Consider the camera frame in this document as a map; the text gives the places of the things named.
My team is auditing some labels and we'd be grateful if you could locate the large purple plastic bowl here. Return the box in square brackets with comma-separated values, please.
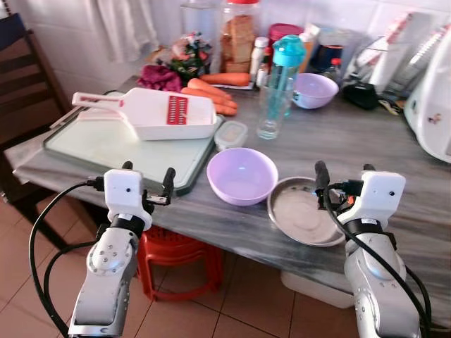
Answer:
[206, 147, 279, 206]

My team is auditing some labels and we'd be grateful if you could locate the small red capped bottle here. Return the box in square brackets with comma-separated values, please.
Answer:
[326, 58, 344, 84]

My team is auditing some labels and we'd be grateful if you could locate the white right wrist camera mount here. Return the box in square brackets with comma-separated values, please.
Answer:
[350, 171, 407, 230]

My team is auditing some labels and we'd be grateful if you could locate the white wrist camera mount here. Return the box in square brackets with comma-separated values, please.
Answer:
[104, 169, 154, 230]
[350, 171, 407, 230]

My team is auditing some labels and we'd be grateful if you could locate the teal lidded water bottle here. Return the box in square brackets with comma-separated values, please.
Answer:
[270, 35, 307, 119]

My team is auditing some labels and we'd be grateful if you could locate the pale green cutting board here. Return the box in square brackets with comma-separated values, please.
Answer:
[42, 111, 223, 196]

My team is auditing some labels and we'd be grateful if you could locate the red plastic stool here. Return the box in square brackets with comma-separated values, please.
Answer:
[136, 227, 225, 302]

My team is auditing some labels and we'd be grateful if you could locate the black pouch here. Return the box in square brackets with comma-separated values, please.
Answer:
[343, 82, 379, 111]

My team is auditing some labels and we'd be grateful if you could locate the white plastic storage box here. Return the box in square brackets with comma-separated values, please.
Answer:
[280, 270, 355, 309]

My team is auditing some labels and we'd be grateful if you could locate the white mandoline slicer red blade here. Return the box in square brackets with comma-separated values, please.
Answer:
[72, 87, 218, 141]

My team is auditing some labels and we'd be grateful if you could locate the small white bottle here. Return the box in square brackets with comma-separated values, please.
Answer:
[250, 37, 271, 77]

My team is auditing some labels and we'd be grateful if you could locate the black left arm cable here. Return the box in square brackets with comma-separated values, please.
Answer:
[28, 177, 106, 338]

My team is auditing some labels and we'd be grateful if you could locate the dark blue jar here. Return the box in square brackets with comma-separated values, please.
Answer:
[310, 28, 353, 75]

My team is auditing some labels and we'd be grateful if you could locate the white hanging cloth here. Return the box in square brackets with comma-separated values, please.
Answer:
[95, 0, 159, 61]

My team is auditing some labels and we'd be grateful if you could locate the white food processor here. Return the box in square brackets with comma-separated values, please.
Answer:
[405, 28, 451, 163]

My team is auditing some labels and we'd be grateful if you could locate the round steel plate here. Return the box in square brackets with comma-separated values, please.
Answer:
[267, 177, 350, 247]

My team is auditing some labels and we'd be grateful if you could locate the tall clear jar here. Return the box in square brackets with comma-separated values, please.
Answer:
[180, 0, 221, 57]

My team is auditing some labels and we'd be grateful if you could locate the red lidded clear food jar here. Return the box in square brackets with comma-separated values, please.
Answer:
[220, 0, 261, 74]

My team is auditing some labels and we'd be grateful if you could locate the small purple plastic bowl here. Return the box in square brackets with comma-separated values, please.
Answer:
[291, 73, 340, 110]

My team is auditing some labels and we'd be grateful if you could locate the clear plastic jug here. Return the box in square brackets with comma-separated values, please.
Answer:
[352, 14, 450, 96]

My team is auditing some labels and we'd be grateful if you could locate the small clear lidded container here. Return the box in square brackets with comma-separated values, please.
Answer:
[214, 120, 249, 151]

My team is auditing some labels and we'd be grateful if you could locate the dark wooden chair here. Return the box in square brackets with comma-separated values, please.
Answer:
[0, 13, 71, 251]

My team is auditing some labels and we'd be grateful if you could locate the maroon lidded container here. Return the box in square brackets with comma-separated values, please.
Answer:
[268, 23, 304, 46]

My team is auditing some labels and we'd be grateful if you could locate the clear drinking glass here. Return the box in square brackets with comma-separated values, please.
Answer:
[257, 70, 292, 140]

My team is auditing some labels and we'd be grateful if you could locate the orange bottle white cap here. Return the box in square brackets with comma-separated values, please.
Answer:
[298, 23, 321, 71]

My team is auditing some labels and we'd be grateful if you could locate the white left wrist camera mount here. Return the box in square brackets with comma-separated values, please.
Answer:
[104, 169, 154, 230]

